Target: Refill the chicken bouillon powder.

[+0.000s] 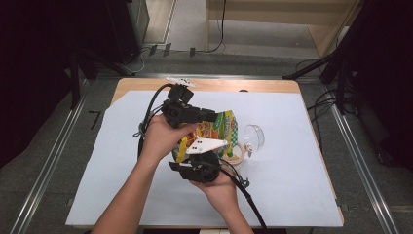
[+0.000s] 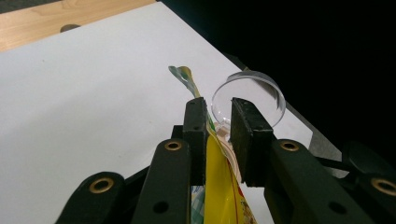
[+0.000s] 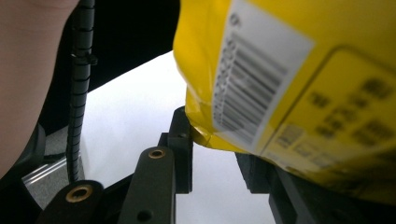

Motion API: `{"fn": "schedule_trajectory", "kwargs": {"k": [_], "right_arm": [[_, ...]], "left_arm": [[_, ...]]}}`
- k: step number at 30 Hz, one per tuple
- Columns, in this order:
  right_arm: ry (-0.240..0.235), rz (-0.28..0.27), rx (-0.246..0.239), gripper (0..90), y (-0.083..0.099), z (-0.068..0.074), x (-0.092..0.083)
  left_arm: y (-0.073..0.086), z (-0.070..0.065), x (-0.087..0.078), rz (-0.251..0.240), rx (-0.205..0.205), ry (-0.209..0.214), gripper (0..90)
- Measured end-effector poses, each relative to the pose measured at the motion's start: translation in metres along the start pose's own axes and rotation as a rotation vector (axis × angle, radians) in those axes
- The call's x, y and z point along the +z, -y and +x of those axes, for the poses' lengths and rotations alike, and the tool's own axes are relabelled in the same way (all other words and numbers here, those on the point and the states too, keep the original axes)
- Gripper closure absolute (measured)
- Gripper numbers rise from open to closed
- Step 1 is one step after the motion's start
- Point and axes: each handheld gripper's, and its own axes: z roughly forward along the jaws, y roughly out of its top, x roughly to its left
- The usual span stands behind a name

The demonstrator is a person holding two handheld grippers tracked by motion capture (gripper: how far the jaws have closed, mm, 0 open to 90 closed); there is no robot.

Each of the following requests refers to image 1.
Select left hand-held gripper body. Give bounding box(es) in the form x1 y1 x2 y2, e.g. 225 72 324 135
161 76 197 129

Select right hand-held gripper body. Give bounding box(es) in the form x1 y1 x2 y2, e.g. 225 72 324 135
177 136 229 183

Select green yellow spout pouch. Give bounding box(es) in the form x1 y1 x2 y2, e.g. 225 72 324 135
171 109 240 164

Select clear glass jar with lid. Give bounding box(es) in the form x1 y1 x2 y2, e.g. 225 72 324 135
220 124 266 168

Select person's right hand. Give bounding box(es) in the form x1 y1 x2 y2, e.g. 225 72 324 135
189 171 239 213

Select person's left hand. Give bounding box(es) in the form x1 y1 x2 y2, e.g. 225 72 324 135
140 113 198 164

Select white table sheet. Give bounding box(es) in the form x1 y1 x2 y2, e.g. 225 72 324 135
65 90 345 228

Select black cabinet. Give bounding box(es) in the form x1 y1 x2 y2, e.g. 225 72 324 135
105 0 151 65

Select black metal stand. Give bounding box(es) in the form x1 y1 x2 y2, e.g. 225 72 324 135
68 47 136 110
282 0 368 115

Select light wooden shelf unit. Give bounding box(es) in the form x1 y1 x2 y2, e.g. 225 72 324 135
205 0 362 59

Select dark curtain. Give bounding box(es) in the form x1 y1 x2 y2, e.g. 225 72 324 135
337 0 413 172
0 0 110 169

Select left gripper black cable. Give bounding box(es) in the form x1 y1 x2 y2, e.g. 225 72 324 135
132 83 177 159

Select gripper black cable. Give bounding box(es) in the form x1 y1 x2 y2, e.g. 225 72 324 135
218 158 270 234
132 83 177 159

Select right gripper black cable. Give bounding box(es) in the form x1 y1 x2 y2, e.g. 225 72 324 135
218 158 270 234

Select metal floor rail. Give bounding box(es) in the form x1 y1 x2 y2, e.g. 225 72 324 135
96 72 325 81
322 85 401 234
9 96 88 234

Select white floor cable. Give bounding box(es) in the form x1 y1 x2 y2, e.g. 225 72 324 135
124 48 146 74

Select black hanging cable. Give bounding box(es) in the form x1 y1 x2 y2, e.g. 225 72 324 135
206 0 227 54

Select black floor cables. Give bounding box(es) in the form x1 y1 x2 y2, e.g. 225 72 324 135
295 58 345 149

